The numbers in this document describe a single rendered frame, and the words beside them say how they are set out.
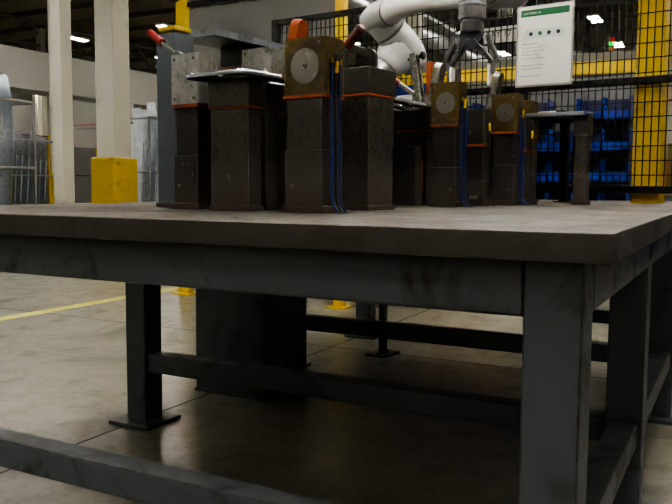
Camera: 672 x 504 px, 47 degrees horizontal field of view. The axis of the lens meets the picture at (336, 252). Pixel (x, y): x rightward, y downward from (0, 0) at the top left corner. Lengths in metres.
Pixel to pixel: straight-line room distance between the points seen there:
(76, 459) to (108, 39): 8.86
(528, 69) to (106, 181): 7.53
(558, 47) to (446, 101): 1.02
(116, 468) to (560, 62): 2.25
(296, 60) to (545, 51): 1.66
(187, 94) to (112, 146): 8.22
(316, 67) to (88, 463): 0.90
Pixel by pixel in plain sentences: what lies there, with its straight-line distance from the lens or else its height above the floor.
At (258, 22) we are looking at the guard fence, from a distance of 5.18.
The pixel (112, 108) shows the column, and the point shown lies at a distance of 10.09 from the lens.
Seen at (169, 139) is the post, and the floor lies 0.87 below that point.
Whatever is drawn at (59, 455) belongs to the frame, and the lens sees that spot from 1.66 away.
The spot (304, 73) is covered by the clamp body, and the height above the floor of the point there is 0.99.
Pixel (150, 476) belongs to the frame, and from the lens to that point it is 1.50.
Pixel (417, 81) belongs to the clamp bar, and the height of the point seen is 1.12.
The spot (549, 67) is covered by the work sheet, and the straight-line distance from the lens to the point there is 3.14.
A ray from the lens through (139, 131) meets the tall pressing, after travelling 12.36.
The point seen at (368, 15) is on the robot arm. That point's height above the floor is 1.41.
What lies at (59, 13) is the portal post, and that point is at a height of 2.62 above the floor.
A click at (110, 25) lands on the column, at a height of 2.71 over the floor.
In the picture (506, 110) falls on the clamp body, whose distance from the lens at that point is 2.50.
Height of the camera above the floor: 0.76
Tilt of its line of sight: 5 degrees down
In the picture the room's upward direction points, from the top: straight up
